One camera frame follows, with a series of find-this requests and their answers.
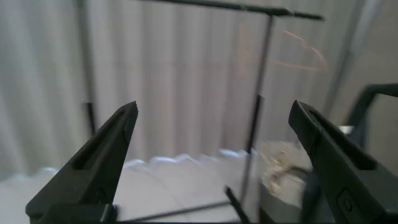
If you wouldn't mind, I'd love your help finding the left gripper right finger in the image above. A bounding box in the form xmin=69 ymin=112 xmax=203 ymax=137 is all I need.
xmin=288 ymin=100 xmax=398 ymax=224

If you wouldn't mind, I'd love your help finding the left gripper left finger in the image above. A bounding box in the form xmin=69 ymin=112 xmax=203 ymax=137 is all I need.
xmin=25 ymin=100 xmax=139 ymax=224

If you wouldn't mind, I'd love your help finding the white laundry basket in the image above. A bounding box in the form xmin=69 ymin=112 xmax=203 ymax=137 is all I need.
xmin=257 ymin=139 xmax=313 ymax=224

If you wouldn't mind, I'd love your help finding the black clothes rack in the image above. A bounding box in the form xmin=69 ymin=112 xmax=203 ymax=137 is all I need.
xmin=76 ymin=0 xmax=325 ymax=224

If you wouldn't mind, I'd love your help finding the white curtain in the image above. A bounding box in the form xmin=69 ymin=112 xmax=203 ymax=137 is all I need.
xmin=0 ymin=0 xmax=374 ymax=181

